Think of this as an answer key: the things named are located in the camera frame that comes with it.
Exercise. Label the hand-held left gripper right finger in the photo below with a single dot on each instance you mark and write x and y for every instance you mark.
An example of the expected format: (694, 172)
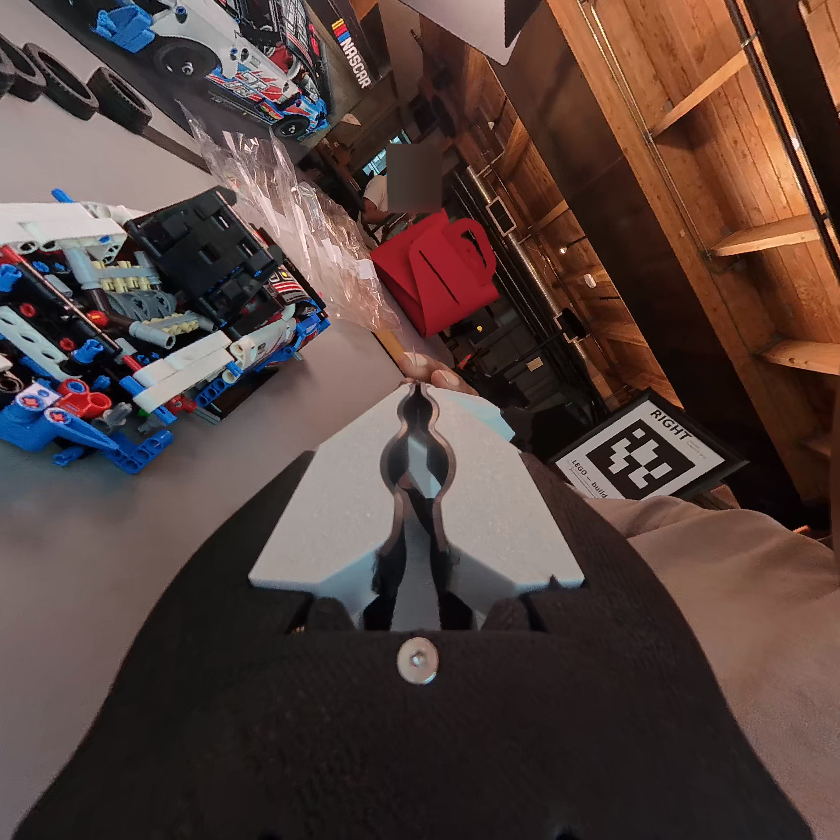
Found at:
(512, 525)

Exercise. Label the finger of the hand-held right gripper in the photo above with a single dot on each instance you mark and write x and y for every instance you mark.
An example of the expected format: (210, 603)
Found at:
(489, 413)

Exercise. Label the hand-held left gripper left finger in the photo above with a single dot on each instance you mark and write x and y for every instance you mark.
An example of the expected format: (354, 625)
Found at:
(321, 525)

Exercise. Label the person's right forearm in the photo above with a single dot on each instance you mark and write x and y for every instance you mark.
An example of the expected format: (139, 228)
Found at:
(722, 525)

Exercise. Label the person's right hand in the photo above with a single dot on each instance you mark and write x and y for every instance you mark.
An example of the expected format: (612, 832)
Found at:
(439, 374)

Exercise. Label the red felt bag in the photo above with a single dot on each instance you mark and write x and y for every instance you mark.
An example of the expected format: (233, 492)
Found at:
(433, 282)

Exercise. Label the framed marker sign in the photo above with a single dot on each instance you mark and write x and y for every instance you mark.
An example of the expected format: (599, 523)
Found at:
(649, 453)

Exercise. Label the pile of clear plastic bags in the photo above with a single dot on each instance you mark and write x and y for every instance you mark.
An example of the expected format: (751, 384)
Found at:
(315, 229)

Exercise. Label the lego race car model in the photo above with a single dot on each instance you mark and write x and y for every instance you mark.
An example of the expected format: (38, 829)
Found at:
(164, 262)

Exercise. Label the person's beige printed sweatshirt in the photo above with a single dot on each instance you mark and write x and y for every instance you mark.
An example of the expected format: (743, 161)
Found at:
(774, 689)

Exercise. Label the black toy car box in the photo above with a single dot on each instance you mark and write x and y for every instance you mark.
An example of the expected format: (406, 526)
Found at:
(229, 39)

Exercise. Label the black rubber tire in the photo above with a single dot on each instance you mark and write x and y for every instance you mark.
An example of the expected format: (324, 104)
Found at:
(16, 65)
(62, 82)
(118, 102)

